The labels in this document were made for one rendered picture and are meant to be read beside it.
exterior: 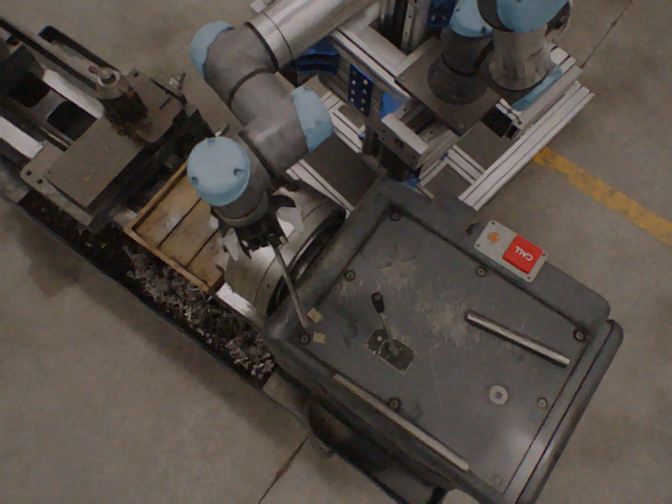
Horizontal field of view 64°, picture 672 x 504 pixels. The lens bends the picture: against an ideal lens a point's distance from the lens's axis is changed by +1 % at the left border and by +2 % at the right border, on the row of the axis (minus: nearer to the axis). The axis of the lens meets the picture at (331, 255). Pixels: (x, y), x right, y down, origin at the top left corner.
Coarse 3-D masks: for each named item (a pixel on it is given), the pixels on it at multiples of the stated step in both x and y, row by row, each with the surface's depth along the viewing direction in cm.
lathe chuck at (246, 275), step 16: (288, 192) 115; (304, 192) 117; (320, 192) 122; (304, 208) 114; (288, 224) 111; (240, 256) 113; (256, 256) 111; (272, 256) 110; (224, 272) 117; (240, 272) 114; (256, 272) 112; (240, 288) 117; (256, 288) 114
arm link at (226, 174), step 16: (208, 144) 63; (224, 144) 63; (240, 144) 65; (192, 160) 63; (208, 160) 63; (224, 160) 63; (240, 160) 63; (256, 160) 65; (192, 176) 63; (208, 176) 63; (224, 176) 62; (240, 176) 63; (256, 176) 66; (208, 192) 63; (224, 192) 63; (240, 192) 65; (256, 192) 68; (224, 208) 68; (240, 208) 69; (256, 208) 73
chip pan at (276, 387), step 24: (0, 168) 192; (24, 192) 189; (288, 384) 169; (288, 408) 167; (312, 408) 167; (336, 432) 164; (360, 432) 164; (360, 456) 162; (384, 456) 162; (384, 480) 160; (408, 480) 160
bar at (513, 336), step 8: (472, 312) 102; (472, 320) 101; (480, 320) 101; (488, 320) 101; (488, 328) 101; (496, 328) 101; (504, 328) 101; (504, 336) 101; (512, 336) 100; (520, 336) 100; (520, 344) 100; (528, 344) 100; (536, 344) 100; (536, 352) 100; (544, 352) 99; (552, 352) 99; (552, 360) 100; (560, 360) 99; (568, 360) 99
